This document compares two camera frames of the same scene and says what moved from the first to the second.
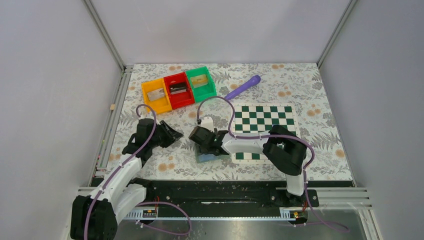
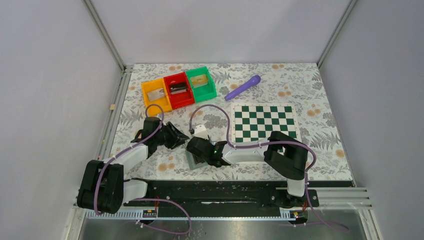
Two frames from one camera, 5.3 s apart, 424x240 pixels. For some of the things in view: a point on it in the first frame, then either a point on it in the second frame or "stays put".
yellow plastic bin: [155, 94] stays put
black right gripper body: [205, 150] -> [207, 140]
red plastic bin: [178, 91] stays put
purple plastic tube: [255, 80] stays put
